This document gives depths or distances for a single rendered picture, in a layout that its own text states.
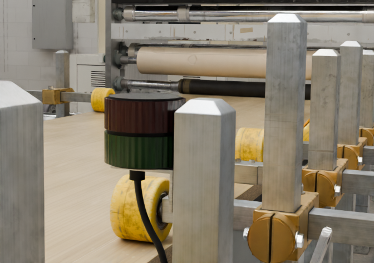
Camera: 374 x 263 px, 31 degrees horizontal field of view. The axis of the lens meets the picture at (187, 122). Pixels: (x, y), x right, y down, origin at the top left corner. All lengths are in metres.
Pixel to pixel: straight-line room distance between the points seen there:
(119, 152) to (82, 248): 0.36
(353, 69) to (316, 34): 1.60
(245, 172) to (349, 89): 0.27
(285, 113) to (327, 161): 0.27
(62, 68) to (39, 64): 8.50
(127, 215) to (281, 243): 0.20
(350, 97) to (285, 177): 0.50
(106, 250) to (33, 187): 0.56
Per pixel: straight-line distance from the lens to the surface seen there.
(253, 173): 1.03
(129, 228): 0.81
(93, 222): 0.93
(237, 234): 1.32
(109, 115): 0.48
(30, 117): 0.25
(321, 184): 0.94
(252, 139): 1.27
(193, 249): 0.48
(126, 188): 0.82
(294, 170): 0.71
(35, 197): 0.26
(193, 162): 0.47
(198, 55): 2.93
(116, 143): 0.48
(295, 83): 0.70
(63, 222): 0.94
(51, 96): 2.31
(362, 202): 1.48
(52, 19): 10.48
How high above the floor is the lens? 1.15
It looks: 7 degrees down
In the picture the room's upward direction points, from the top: 1 degrees clockwise
